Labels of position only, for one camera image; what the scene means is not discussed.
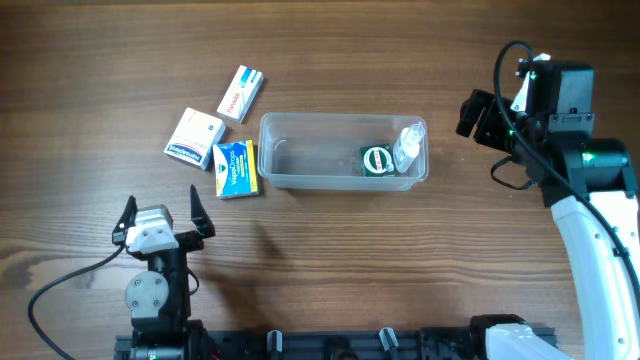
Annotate white bottle clear cap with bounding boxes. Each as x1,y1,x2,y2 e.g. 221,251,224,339
393,123,426,173

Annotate blue yellow VapoDrops box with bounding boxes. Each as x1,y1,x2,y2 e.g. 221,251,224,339
212,140,259,199

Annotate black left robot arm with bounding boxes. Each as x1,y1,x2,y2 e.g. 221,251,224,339
112,187,223,360

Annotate green square small box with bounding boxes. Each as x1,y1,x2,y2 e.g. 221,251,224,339
360,144,396,177

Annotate white Hansaplast box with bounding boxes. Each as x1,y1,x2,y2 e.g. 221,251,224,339
164,108,226,171

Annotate clear plastic container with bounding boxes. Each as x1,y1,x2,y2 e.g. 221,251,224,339
257,112,429,191

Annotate white blue Panadol box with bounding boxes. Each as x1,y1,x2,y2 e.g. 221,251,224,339
217,65,264,123

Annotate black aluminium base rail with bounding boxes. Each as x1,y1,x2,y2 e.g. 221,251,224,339
113,327,557,360

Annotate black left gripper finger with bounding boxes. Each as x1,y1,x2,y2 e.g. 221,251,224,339
190,185,215,238
112,196,137,245

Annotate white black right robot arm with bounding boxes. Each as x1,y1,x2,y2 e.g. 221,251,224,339
456,58,639,359

